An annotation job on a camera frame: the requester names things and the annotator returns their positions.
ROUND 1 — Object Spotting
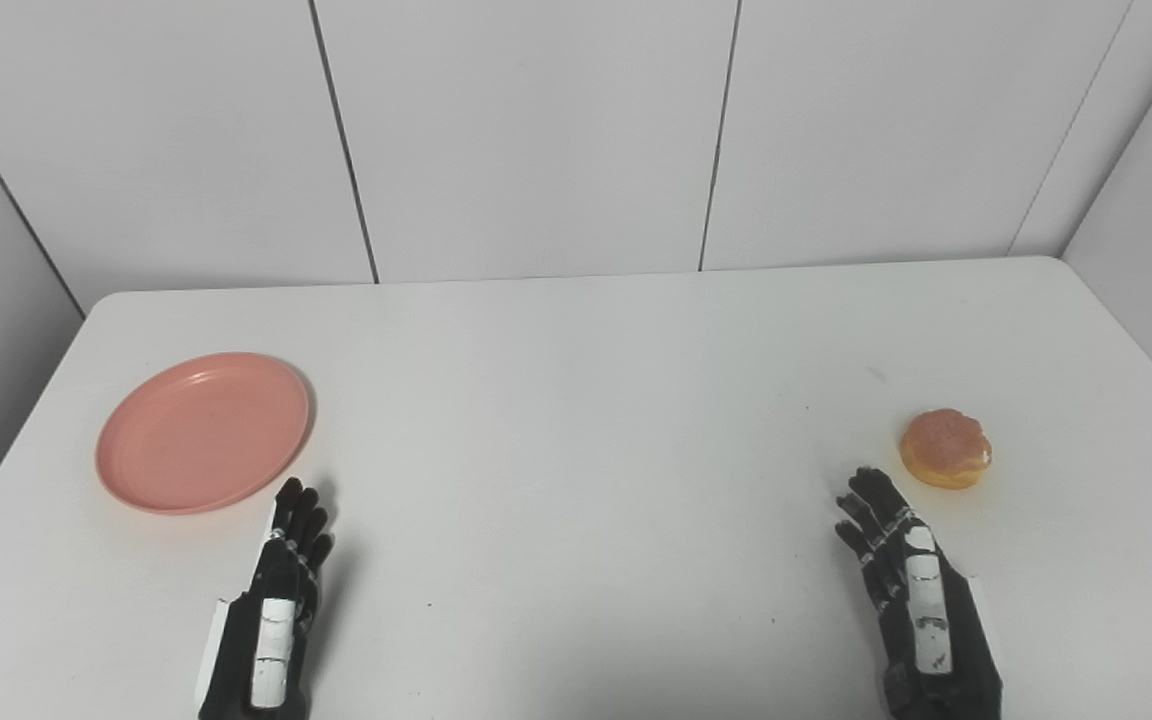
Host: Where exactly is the cream puff pastry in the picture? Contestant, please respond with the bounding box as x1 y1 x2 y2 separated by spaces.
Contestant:
899 408 993 491

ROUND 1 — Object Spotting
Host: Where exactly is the pink round plate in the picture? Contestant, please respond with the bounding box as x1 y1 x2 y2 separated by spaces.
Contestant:
95 351 311 517

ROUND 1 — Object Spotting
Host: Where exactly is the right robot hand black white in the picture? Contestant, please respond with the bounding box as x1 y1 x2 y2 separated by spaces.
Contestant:
833 466 1004 720

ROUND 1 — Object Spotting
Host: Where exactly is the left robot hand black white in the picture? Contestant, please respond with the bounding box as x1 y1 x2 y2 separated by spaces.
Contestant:
194 477 336 720

